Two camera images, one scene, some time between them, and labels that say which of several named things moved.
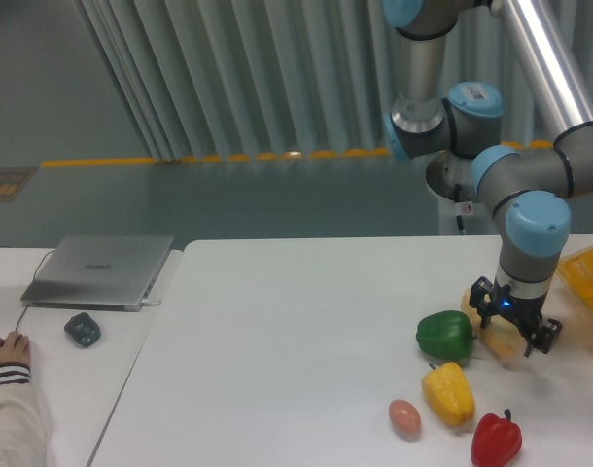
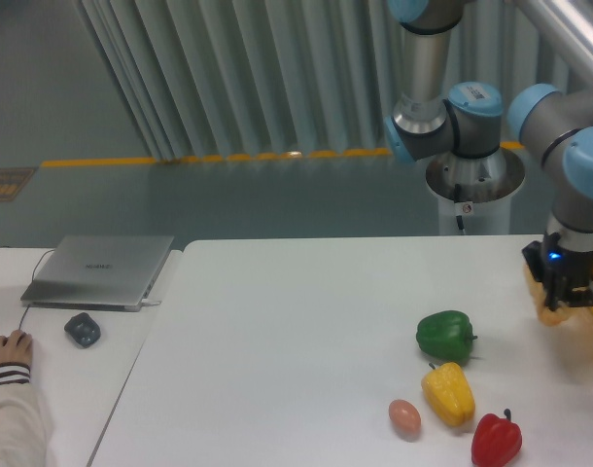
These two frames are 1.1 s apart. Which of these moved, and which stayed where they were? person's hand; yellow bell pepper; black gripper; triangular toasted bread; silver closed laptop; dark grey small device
Moved: triangular toasted bread; black gripper
Stayed: dark grey small device; person's hand; silver closed laptop; yellow bell pepper
